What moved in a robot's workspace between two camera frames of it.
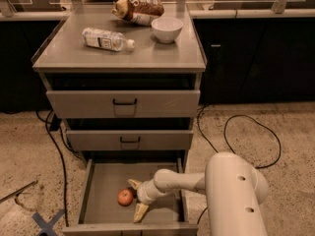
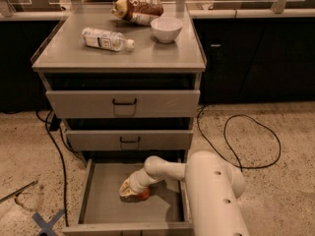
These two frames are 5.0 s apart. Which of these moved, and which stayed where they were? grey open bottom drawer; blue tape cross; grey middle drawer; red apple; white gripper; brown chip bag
Moved: white gripper; red apple
Stayed: grey middle drawer; blue tape cross; grey open bottom drawer; brown chip bag
